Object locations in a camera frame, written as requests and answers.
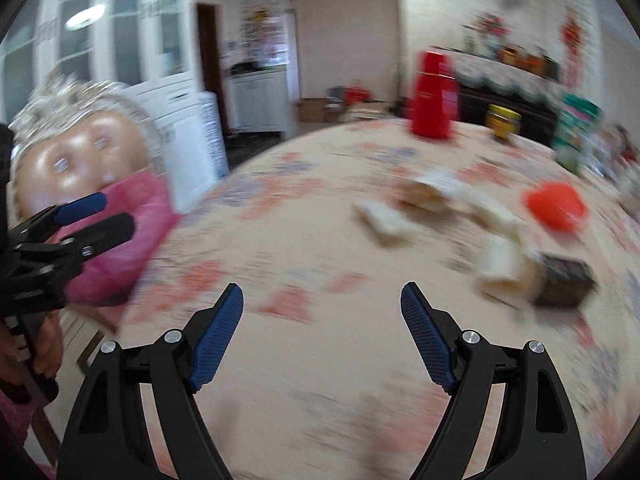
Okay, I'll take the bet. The person's pink garment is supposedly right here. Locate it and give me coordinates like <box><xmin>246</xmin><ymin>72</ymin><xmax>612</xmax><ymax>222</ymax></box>
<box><xmin>0</xmin><ymin>390</ymin><xmax>56</xmax><ymax>471</ymax></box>

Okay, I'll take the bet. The bin with pink liner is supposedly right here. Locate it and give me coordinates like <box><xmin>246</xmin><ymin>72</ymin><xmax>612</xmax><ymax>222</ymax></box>
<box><xmin>55</xmin><ymin>172</ymin><xmax>181</xmax><ymax>308</ymax></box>

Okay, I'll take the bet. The dark wooden door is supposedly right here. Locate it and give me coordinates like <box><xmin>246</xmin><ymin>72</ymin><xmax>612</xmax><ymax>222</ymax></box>
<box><xmin>196</xmin><ymin>2</ymin><xmax>223</xmax><ymax>111</ymax></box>

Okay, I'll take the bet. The floral tablecloth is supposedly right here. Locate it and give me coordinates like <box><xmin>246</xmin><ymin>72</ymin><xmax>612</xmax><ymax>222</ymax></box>
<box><xmin>120</xmin><ymin>117</ymin><xmax>640</xmax><ymax>480</ymax></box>

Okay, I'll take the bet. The red thermos flask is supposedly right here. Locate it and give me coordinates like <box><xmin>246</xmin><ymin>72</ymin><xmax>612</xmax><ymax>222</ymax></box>
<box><xmin>410</xmin><ymin>50</ymin><xmax>461</xmax><ymax>140</ymax></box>

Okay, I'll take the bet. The tall white glass-door cabinet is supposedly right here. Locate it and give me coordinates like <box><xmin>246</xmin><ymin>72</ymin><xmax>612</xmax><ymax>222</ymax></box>
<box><xmin>2</xmin><ymin>0</ymin><xmax>201</xmax><ymax>131</ymax></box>

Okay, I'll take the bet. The vase with pink flowers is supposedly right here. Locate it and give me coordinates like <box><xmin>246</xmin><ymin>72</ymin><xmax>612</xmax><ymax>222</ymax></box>
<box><xmin>472</xmin><ymin>15</ymin><xmax>508</xmax><ymax>56</ymax></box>

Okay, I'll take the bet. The black piano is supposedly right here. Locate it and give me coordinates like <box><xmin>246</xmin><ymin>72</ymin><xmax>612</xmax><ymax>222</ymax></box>
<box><xmin>452</xmin><ymin>82</ymin><xmax>561</xmax><ymax>148</ymax></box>

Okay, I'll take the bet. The pale paper packet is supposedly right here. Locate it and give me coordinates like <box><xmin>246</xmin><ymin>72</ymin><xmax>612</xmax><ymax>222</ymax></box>
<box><xmin>475</xmin><ymin>235</ymin><xmax>543</xmax><ymax>301</ymax></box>

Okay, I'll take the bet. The small white cabinet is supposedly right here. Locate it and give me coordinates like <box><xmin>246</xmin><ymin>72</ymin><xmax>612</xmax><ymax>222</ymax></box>
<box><xmin>229</xmin><ymin>67</ymin><xmax>291</xmax><ymax>133</ymax></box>

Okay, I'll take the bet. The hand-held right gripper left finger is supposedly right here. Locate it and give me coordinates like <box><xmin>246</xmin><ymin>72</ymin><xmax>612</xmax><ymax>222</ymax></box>
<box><xmin>60</xmin><ymin>282</ymin><xmax>245</xmax><ymax>480</ymax></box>

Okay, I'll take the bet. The red knot hanging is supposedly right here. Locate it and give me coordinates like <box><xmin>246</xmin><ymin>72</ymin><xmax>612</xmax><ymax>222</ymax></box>
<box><xmin>562</xmin><ymin>7</ymin><xmax>586</xmax><ymax>86</ymax></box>

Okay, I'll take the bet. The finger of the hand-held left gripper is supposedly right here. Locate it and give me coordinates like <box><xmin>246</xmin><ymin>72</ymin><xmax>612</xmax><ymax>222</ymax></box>
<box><xmin>12</xmin><ymin>211</ymin><xmax>137</xmax><ymax>281</ymax></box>
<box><xmin>12</xmin><ymin>194</ymin><xmax>108</xmax><ymax>243</ymax></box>

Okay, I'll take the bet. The dark box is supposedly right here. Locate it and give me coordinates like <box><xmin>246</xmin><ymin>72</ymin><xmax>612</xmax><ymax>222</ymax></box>
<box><xmin>532</xmin><ymin>255</ymin><xmax>596</xmax><ymax>308</ymax></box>

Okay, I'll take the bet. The orange foam fruit net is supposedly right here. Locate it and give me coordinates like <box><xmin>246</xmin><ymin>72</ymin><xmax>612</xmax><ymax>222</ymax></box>
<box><xmin>522</xmin><ymin>182</ymin><xmax>586</xmax><ymax>233</ymax></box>

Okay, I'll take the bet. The fringed lace cloth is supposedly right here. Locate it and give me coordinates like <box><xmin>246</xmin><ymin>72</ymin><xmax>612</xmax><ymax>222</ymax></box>
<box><xmin>440</xmin><ymin>50</ymin><xmax>566</xmax><ymax>103</ymax></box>

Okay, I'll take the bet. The white cardboard box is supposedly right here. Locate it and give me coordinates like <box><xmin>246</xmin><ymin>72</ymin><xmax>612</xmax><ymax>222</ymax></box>
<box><xmin>355</xmin><ymin>200</ymin><xmax>416</xmax><ymax>247</ymax></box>

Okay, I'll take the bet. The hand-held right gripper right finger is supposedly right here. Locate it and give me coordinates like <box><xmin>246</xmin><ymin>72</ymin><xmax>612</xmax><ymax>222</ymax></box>
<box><xmin>400</xmin><ymin>281</ymin><xmax>587</xmax><ymax>480</ymax></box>

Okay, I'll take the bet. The green snack bag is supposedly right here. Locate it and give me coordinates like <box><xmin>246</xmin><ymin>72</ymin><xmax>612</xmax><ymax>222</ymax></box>
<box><xmin>554</xmin><ymin>94</ymin><xmax>601</xmax><ymax>173</ymax></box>

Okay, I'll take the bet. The yellow-lid glass jar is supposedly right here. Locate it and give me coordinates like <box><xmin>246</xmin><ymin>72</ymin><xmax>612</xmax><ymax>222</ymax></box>
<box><xmin>486</xmin><ymin>105</ymin><xmax>522</xmax><ymax>142</ymax></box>

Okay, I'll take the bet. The white lattice screen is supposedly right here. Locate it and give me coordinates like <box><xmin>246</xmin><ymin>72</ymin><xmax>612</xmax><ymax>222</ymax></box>
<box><xmin>239</xmin><ymin>0</ymin><xmax>296</xmax><ymax>68</ymax></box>

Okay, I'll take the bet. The white carved stand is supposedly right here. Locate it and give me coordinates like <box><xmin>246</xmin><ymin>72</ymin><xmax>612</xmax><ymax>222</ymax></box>
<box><xmin>197</xmin><ymin>91</ymin><xmax>231</xmax><ymax>181</ymax></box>

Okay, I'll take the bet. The person's left hand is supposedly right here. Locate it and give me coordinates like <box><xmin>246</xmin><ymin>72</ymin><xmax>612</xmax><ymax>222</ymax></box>
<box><xmin>0</xmin><ymin>316</ymin><xmax>65</xmax><ymax>386</ymax></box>

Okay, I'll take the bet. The ornate beige padded chair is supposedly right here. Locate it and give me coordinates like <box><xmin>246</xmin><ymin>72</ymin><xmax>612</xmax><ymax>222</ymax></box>
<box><xmin>9</xmin><ymin>79</ymin><xmax>168</xmax><ymax>361</ymax></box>

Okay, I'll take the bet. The small white orange box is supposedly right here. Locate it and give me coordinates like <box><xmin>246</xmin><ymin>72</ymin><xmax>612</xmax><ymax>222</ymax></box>
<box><xmin>400</xmin><ymin>170</ymin><xmax>468</xmax><ymax>211</ymax></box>

